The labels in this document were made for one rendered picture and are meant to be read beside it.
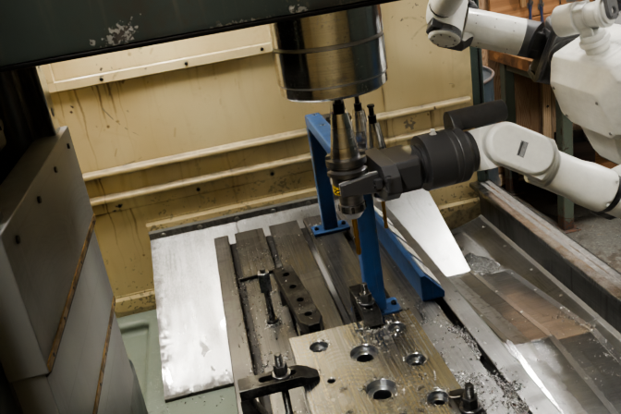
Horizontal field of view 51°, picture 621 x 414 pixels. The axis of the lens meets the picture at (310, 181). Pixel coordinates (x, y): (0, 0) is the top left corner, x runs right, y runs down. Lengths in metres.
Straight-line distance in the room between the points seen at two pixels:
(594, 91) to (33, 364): 1.13
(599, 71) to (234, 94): 1.02
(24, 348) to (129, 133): 1.25
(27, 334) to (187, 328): 1.09
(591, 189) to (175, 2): 0.69
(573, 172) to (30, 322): 0.80
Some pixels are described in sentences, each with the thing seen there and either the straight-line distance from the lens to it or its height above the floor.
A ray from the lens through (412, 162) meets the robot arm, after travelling 0.98.
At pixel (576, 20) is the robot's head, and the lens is 1.49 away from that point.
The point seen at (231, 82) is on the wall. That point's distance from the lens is 1.97.
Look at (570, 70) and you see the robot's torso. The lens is 1.54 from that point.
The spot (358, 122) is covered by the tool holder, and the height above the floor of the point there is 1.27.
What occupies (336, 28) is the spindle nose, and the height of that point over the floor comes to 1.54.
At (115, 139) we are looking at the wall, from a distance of 2.01.
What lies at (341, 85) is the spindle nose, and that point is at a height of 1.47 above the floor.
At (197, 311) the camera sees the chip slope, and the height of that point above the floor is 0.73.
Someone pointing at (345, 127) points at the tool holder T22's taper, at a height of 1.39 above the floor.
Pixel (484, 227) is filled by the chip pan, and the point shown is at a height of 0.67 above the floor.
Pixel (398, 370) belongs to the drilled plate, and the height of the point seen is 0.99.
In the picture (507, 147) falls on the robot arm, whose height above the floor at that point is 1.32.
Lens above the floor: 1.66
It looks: 21 degrees down
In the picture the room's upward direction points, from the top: 9 degrees counter-clockwise
